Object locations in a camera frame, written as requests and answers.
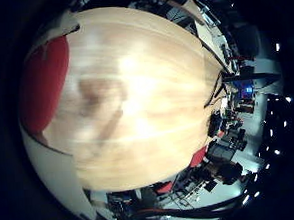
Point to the red oval toy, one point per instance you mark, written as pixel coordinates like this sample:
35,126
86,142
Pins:
43,86

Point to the small red cloth piece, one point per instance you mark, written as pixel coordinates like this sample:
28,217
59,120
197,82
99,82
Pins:
164,187

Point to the black case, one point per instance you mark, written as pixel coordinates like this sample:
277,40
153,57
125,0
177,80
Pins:
221,152

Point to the blue lit monitor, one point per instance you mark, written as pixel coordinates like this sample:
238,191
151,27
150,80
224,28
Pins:
246,90

